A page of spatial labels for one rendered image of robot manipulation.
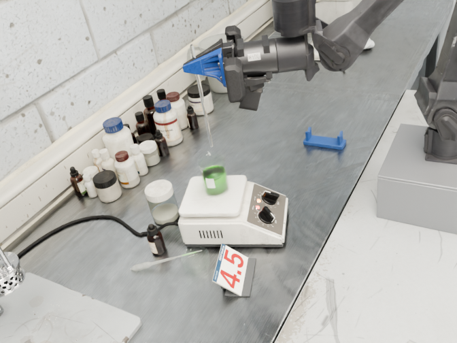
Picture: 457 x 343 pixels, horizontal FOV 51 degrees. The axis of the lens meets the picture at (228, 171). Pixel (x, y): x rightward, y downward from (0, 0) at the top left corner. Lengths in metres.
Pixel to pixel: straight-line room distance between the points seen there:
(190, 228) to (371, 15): 0.49
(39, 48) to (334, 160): 0.72
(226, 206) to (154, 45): 0.72
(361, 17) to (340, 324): 0.48
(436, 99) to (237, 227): 0.41
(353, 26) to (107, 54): 0.75
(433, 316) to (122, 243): 0.60
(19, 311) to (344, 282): 0.59
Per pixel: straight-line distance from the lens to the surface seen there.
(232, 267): 0.89
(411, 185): 0.93
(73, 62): 1.27
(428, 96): 0.88
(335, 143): 1.20
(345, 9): 1.88
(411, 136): 1.03
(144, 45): 1.46
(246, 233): 0.92
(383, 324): 0.83
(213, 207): 0.92
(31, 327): 0.96
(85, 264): 1.03
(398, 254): 0.93
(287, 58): 0.80
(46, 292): 1.00
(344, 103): 1.39
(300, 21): 0.78
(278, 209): 0.97
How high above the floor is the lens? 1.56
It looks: 35 degrees down
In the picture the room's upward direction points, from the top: 11 degrees counter-clockwise
